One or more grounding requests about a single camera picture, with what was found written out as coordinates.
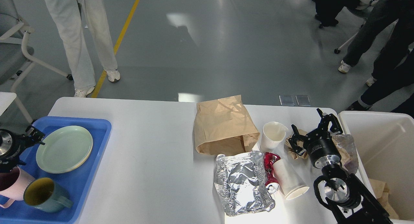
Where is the white side table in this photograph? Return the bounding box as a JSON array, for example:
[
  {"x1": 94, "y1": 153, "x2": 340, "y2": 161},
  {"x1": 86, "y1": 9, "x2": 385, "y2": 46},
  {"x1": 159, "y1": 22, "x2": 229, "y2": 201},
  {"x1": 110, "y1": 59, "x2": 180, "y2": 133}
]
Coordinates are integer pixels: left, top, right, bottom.
[{"x1": 0, "y1": 92, "x2": 17, "y2": 116}]

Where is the person in light trousers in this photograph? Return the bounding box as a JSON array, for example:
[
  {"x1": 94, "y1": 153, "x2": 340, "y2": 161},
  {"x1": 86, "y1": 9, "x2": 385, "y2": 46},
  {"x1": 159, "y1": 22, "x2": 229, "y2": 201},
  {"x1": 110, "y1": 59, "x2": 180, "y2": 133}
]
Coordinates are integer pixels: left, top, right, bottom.
[{"x1": 44, "y1": 0, "x2": 120, "y2": 97}]

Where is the green plate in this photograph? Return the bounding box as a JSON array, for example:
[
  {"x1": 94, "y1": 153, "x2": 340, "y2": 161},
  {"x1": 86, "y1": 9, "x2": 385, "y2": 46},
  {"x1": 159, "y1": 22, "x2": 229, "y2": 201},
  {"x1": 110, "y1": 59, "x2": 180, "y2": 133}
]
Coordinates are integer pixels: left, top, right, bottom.
[{"x1": 36, "y1": 126, "x2": 93, "y2": 174}]

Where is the pink ribbed mug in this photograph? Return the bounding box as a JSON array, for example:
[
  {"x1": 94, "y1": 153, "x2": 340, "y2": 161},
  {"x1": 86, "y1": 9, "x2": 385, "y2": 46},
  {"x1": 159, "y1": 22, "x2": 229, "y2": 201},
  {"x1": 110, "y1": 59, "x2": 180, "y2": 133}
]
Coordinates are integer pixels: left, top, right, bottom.
[{"x1": 0, "y1": 167, "x2": 35, "y2": 209}]

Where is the crumpled brown paper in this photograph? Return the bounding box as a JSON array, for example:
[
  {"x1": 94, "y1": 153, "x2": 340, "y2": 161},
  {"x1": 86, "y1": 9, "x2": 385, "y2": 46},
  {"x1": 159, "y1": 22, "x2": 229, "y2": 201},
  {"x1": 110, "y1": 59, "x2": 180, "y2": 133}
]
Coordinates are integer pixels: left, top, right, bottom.
[{"x1": 284, "y1": 129, "x2": 309, "y2": 160}]

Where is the left metal floor plate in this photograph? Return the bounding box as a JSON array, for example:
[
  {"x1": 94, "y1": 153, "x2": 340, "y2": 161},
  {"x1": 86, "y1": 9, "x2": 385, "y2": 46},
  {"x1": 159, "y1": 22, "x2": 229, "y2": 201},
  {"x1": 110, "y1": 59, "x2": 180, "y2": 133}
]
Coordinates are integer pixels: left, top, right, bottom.
[{"x1": 278, "y1": 95, "x2": 295, "y2": 106}]

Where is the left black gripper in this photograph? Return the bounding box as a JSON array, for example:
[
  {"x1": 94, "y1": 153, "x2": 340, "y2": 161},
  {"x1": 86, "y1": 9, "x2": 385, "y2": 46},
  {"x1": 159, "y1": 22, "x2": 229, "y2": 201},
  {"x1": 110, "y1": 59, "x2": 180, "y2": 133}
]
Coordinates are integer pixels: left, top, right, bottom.
[{"x1": 0, "y1": 126, "x2": 45, "y2": 173}]

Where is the metal floor plate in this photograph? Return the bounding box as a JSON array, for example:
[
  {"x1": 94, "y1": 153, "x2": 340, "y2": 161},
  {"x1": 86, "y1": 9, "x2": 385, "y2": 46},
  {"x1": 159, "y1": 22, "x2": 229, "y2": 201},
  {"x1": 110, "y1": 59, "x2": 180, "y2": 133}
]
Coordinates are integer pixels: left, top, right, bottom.
[
  {"x1": 295, "y1": 95, "x2": 311, "y2": 106},
  {"x1": 278, "y1": 95, "x2": 295, "y2": 106}
]

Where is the upright white paper cup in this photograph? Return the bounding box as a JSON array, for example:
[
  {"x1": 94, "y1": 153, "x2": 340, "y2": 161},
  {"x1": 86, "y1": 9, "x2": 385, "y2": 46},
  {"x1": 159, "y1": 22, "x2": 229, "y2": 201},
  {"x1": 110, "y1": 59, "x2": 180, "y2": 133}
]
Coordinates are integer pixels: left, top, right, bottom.
[{"x1": 259, "y1": 122, "x2": 288, "y2": 152}]

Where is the person in dark trousers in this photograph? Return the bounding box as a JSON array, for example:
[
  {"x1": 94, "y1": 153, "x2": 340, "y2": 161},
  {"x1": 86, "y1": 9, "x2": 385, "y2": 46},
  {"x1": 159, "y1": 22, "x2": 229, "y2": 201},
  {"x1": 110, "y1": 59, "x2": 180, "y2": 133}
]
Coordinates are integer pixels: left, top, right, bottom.
[{"x1": 338, "y1": 0, "x2": 414, "y2": 79}]

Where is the lying white paper cup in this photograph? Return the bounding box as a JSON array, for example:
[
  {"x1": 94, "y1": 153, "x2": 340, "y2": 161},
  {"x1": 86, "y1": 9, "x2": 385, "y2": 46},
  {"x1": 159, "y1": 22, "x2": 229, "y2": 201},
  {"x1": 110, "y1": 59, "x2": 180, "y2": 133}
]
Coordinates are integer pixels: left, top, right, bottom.
[{"x1": 273, "y1": 159, "x2": 309, "y2": 200}]

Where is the grey office chair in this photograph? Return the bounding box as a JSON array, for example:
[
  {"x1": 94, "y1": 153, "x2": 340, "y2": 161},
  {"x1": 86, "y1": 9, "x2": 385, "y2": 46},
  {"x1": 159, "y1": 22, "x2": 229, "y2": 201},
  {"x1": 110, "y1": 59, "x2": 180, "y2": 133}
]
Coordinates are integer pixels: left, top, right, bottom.
[{"x1": 0, "y1": 0, "x2": 73, "y2": 123}]

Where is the clear plastic bag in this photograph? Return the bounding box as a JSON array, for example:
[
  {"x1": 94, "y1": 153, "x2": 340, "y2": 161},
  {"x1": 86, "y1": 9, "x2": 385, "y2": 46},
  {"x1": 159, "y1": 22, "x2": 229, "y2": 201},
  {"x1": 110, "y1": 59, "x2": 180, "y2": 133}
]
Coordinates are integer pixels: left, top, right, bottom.
[{"x1": 332, "y1": 134, "x2": 358, "y2": 174}]

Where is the blue-grey HOME mug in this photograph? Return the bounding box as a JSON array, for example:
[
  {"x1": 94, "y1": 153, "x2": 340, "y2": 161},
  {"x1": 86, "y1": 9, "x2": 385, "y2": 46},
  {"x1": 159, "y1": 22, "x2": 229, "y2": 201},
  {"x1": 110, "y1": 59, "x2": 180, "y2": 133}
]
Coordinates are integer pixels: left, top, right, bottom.
[{"x1": 23, "y1": 178, "x2": 73, "y2": 213}]

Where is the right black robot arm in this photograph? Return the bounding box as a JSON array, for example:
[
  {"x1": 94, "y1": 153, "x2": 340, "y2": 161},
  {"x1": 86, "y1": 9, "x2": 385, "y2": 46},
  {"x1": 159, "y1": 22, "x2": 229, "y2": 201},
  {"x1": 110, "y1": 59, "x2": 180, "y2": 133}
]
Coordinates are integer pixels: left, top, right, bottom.
[{"x1": 289, "y1": 108, "x2": 391, "y2": 224}]

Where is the right metal floor plate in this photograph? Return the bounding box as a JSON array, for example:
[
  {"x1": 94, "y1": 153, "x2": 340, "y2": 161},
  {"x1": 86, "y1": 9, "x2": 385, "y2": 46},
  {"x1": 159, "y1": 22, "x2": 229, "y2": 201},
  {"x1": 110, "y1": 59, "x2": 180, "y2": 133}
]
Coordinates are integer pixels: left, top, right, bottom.
[{"x1": 295, "y1": 95, "x2": 311, "y2": 106}]

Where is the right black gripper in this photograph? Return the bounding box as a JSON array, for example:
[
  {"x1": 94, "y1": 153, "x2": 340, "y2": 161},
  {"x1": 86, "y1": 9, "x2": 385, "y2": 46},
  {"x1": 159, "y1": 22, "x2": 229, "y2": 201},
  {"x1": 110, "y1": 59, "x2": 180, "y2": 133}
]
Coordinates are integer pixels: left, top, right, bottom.
[{"x1": 289, "y1": 108, "x2": 343, "y2": 169}]

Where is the crumpled aluminium foil tray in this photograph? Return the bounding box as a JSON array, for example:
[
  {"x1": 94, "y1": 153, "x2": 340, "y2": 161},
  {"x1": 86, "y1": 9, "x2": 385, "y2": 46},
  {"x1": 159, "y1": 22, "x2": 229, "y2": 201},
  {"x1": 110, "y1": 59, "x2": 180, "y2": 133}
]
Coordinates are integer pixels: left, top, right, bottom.
[{"x1": 213, "y1": 151, "x2": 275, "y2": 217}]

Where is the chair with black jacket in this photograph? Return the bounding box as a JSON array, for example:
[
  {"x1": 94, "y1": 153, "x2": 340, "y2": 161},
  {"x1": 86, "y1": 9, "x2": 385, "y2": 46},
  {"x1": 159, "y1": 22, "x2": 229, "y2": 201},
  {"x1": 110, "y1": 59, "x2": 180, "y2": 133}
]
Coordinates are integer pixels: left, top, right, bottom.
[{"x1": 312, "y1": 0, "x2": 384, "y2": 54}]

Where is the person in black trousers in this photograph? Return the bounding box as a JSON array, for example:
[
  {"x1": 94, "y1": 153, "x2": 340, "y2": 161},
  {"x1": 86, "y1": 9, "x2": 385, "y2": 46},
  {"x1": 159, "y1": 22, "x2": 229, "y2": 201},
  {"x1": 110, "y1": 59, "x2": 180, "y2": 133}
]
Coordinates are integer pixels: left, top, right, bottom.
[{"x1": 345, "y1": 14, "x2": 414, "y2": 118}]

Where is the red crumpled wrapper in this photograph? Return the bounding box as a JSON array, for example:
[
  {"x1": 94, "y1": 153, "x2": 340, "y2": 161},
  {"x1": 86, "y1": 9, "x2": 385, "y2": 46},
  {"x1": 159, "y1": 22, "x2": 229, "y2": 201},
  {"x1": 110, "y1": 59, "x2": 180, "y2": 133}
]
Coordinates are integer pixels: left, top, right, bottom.
[{"x1": 264, "y1": 152, "x2": 281, "y2": 189}]

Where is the white plastic bin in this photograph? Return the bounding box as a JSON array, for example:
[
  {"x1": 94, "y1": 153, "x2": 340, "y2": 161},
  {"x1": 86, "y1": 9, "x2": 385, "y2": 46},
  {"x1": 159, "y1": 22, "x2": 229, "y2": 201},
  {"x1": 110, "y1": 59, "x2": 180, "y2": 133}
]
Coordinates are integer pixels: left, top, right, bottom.
[{"x1": 339, "y1": 111, "x2": 414, "y2": 224}]

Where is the brown paper in bin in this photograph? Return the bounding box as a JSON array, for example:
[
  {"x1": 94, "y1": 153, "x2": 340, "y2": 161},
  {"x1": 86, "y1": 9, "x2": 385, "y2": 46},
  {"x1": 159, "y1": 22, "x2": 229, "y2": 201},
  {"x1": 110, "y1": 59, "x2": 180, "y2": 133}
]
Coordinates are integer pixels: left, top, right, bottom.
[{"x1": 369, "y1": 178, "x2": 399, "y2": 219}]

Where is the brown paper bag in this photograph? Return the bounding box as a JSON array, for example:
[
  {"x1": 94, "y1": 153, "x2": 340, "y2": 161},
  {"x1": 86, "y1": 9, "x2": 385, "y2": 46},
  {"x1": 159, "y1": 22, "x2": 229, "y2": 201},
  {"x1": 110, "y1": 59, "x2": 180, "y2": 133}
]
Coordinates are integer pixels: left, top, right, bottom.
[{"x1": 193, "y1": 95, "x2": 260, "y2": 156}]

